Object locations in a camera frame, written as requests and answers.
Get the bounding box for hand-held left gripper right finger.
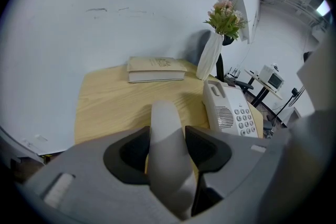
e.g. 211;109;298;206
185;125;292;218

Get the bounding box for black office chair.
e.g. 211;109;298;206
215;35;255;94

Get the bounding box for round light wooden table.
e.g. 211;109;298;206
243;68;284;114

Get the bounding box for black floor stand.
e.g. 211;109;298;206
275;86;307;119

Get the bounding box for white ribbed vase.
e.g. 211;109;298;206
195;32;225;81

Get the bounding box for white router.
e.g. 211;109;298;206
226;66;242;80

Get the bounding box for white telephone base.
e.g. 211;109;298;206
202;79;260;139

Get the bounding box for white microwave oven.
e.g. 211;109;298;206
258;63;285;93

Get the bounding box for ceiling light panel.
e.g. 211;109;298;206
316;0;331;17

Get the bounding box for pink flower bouquet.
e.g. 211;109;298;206
203;0;249;41

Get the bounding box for beige book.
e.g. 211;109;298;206
126;56;188;84

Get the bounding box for white ceiling pipes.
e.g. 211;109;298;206
259;0;329;33

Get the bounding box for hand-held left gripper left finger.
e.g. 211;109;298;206
22;125;184;224

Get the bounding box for white telephone handset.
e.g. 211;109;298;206
148;100;198;221

